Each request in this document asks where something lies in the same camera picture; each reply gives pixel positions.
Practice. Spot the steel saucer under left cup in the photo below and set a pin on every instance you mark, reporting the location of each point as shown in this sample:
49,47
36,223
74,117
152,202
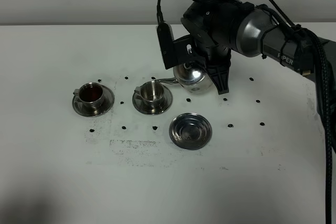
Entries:
87,112

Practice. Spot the stainless steel teapot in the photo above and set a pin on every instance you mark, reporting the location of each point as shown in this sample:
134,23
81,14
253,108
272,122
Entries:
190,77

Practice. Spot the steel left teacup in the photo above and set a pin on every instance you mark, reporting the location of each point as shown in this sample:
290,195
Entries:
90,95

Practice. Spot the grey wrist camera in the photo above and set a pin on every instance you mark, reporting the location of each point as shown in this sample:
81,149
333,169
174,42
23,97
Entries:
166,41

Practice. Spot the steel teacup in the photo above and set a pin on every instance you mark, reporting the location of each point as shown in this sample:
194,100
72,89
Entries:
150,93
90,95

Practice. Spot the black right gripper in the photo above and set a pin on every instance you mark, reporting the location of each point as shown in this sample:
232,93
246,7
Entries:
215,26

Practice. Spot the steel saucer under cup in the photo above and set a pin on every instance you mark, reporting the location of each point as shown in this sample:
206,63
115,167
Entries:
142,108
87,112

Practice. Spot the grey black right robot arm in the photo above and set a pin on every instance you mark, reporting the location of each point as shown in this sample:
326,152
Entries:
300,50

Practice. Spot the steel right teacup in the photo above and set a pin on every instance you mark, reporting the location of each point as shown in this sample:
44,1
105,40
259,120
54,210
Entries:
150,93

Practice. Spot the steel saucer under right cup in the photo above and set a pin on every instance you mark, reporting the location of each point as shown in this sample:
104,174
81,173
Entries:
142,108

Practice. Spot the steel teapot saucer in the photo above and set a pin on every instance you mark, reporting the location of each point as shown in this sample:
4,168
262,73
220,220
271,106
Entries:
190,131

